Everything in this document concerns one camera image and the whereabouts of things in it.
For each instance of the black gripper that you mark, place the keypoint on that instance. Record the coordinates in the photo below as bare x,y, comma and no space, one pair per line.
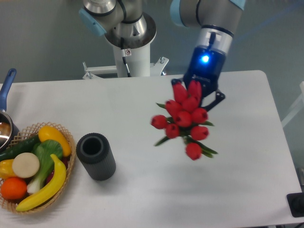
205,67

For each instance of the red tulip bouquet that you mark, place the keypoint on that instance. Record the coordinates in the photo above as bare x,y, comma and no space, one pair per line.
187,120

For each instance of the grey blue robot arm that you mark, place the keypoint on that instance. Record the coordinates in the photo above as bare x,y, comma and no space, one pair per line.
216,19

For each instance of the dark grey ribbed vase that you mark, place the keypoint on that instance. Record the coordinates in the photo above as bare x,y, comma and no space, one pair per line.
95,154

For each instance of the black device at table edge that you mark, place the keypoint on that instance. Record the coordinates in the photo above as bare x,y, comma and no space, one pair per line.
296,204

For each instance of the yellow lemon squash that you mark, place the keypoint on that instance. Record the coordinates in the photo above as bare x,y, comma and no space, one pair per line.
51,133

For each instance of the green bok choy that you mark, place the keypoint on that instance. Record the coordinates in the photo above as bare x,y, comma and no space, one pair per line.
43,152

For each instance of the yellow banana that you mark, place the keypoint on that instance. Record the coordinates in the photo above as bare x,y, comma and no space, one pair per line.
49,190

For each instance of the woven wicker basket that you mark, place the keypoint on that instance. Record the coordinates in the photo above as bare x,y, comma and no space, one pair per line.
28,132

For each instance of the green cucumber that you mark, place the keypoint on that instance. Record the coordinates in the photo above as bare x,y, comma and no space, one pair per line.
26,145

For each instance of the yellow bell pepper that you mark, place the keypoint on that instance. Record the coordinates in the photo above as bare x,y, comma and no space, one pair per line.
6,170

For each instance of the orange fruit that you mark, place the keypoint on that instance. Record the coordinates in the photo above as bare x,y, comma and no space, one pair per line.
13,188

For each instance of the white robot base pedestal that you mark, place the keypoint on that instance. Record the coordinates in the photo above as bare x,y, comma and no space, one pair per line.
131,47

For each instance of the white frame at right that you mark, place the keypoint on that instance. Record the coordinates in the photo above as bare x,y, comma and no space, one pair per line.
295,107

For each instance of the blue handled saucepan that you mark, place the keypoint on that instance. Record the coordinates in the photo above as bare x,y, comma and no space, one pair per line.
8,130

